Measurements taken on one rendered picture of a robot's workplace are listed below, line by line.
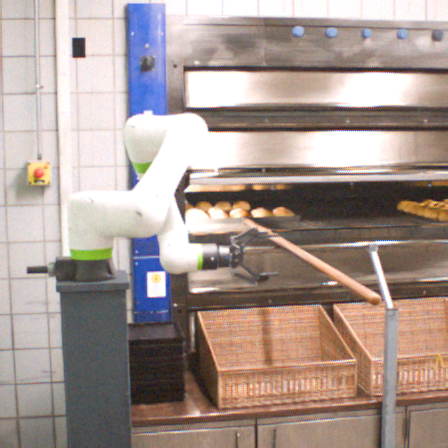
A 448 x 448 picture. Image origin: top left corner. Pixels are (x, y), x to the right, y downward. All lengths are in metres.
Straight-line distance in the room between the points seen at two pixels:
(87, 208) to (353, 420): 1.43
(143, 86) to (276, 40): 0.61
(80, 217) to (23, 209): 1.12
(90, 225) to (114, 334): 0.31
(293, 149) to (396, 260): 0.70
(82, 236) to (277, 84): 1.46
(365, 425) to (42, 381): 1.37
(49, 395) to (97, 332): 1.27
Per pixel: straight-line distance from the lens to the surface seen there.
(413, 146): 3.59
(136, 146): 2.52
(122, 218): 2.15
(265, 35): 3.41
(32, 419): 3.52
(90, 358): 2.26
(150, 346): 3.01
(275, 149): 3.38
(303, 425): 3.06
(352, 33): 3.52
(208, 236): 3.35
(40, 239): 3.33
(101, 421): 2.32
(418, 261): 3.65
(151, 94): 3.27
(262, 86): 3.38
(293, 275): 3.45
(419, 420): 3.21
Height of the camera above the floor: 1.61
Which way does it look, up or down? 7 degrees down
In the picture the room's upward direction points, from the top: 1 degrees counter-clockwise
